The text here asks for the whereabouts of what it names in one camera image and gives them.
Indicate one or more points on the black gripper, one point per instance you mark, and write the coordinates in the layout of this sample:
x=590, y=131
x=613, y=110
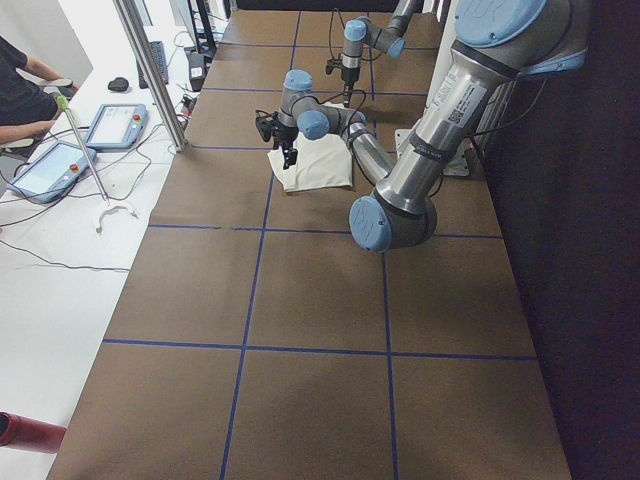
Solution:
x=348, y=76
x=285, y=135

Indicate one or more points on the cream long-sleeve printed shirt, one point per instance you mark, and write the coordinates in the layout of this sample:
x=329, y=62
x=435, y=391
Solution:
x=322, y=163

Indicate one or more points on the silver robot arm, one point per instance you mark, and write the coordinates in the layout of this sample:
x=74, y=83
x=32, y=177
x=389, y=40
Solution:
x=360, y=33
x=496, y=42

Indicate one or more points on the black box with label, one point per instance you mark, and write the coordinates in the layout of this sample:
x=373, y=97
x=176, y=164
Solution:
x=197, y=70

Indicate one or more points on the black computer keyboard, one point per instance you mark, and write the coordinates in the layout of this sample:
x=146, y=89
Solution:
x=159, y=59

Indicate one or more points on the far blue teach pendant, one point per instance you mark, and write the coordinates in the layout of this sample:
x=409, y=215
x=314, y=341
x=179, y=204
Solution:
x=116, y=127

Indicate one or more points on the blue teach pendant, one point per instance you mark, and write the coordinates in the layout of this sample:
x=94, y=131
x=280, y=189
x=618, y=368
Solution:
x=51, y=175
x=116, y=127

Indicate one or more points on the black computer mouse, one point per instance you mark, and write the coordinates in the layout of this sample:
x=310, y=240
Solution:
x=118, y=85

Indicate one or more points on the metal rod with white hook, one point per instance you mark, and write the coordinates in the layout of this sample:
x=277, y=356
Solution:
x=108, y=204

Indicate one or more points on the near blue teach pendant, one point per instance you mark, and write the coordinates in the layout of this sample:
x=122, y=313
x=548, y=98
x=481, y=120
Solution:
x=51, y=175

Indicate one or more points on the person in black shirt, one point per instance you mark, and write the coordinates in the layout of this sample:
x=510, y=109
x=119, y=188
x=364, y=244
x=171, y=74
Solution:
x=27, y=111

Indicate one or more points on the red cylinder bottle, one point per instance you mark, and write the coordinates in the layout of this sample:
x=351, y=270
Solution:
x=22, y=433

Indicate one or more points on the aluminium frame post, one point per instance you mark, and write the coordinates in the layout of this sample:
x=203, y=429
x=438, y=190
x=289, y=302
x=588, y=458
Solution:
x=134, y=30

